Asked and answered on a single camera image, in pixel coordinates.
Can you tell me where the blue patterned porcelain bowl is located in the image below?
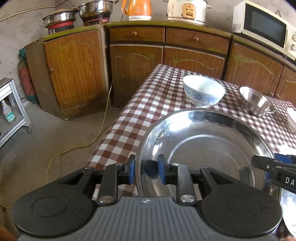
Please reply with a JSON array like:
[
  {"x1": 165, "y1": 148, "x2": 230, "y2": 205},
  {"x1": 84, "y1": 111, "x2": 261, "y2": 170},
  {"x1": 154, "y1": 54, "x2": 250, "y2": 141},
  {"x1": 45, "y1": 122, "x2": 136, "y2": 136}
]
[{"x1": 183, "y1": 75, "x2": 226, "y2": 108}]

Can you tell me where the yellow cable on floor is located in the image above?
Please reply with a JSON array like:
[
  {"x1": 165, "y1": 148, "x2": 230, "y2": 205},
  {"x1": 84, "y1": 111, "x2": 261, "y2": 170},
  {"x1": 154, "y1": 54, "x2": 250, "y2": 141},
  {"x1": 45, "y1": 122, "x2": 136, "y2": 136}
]
[{"x1": 46, "y1": 81, "x2": 113, "y2": 185}]

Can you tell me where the white metal shelf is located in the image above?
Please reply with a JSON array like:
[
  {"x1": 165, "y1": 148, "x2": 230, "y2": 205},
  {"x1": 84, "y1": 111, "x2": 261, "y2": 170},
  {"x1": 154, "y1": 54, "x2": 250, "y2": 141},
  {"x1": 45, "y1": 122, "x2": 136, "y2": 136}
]
[{"x1": 0, "y1": 77, "x2": 32, "y2": 147}]

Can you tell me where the white rice cooker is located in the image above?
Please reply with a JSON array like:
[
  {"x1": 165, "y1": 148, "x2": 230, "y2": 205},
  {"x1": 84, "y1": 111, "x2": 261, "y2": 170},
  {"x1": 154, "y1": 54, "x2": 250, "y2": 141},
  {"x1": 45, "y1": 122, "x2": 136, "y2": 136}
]
[{"x1": 165, "y1": 0, "x2": 212, "y2": 26}]

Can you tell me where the small steel bowl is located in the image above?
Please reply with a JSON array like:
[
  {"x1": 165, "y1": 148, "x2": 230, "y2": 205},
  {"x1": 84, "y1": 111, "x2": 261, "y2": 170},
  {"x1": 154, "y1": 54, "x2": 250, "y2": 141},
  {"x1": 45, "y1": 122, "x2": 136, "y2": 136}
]
[{"x1": 238, "y1": 86, "x2": 275, "y2": 117}]

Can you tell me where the wooden corner cabinet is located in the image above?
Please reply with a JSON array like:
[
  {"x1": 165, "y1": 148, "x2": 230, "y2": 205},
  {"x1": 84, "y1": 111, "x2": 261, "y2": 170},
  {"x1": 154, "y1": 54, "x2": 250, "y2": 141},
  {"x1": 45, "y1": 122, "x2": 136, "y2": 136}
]
[{"x1": 25, "y1": 25, "x2": 110, "y2": 120}]

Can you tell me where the orange electric kettle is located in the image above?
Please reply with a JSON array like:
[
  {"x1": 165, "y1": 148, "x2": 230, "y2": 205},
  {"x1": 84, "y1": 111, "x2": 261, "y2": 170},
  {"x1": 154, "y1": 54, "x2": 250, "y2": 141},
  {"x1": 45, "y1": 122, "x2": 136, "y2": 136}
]
[{"x1": 121, "y1": 0, "x2": 152, "y2": 21}]

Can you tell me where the wooden drawer cabinet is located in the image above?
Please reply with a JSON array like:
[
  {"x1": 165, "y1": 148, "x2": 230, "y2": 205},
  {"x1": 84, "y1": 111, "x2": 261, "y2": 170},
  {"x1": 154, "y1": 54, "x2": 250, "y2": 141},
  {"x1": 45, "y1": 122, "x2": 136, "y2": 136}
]
[{"x1": 107, "y1": 21, "x2": 231, "y2": 108}]

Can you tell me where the steel pot on cooker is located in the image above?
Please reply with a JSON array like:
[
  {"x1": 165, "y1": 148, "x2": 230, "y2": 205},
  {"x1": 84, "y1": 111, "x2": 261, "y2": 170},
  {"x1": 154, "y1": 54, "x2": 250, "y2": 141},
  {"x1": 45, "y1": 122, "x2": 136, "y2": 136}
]
[{"x1": 78, "y1": 1, "x2": 119, "y2": 27}]

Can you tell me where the plastic bottle on shelf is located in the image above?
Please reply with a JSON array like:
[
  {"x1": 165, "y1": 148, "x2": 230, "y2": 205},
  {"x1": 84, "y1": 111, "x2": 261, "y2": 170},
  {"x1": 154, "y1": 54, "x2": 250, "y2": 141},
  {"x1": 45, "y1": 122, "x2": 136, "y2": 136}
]
[{"x1": 1, "y1": 99, "x2": 16, "y2": 125}]

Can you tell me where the cream microwave oven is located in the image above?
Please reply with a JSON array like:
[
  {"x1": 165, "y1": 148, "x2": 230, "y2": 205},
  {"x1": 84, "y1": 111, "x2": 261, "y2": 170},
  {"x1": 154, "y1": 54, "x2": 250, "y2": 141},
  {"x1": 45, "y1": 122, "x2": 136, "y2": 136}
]
[{"x1": 232, "y1": 1, "x2": 295, "y2": 61}]

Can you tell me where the brown checkered tablecloth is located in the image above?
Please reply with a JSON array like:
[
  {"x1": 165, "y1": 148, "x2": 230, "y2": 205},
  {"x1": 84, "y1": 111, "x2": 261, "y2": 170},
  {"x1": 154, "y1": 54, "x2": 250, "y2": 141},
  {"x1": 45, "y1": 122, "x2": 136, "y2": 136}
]
[{"x1": 86, "y1": 63, "x2": 296, "y2": 239}]

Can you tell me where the wooden two-door cabinet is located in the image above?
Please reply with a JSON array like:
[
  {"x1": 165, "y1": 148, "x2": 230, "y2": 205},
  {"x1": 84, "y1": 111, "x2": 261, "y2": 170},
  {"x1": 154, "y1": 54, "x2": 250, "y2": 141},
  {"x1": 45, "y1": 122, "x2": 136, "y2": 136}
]
[{"x1": 222, "y1": 35, "x2": 295, "y2": 105}]

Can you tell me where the large steel plate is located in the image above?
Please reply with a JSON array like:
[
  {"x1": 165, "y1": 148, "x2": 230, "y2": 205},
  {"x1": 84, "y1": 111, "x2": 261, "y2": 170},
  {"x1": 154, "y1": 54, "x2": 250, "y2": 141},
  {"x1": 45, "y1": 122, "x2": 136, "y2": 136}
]
[{"x1": 135, "y1": 109, "x2": 282, "y2": 200}]

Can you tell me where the steel pot with lid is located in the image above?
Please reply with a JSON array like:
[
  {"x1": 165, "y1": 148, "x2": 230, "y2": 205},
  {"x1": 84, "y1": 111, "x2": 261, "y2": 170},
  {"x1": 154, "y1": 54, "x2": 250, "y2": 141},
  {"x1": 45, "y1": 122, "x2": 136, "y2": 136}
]
[{"x1": 42, "y1": 9, "x2": 78, "y2": 35}]

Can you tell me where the white green-patterned bowl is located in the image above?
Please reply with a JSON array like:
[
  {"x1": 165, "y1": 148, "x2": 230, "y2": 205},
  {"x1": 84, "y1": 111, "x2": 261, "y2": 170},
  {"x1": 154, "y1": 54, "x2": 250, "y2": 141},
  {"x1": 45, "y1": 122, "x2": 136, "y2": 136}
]
[{"x1": 287, "y1": 108, "x2": 296, "y2": 133}]

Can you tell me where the red gas cylinder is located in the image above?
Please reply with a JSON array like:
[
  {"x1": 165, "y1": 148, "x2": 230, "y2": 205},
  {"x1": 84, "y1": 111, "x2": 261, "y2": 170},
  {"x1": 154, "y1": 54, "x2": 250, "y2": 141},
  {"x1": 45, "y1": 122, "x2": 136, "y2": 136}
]
[{"x1": 18, "y1": 48, "x2": 39, "y2": 104}]

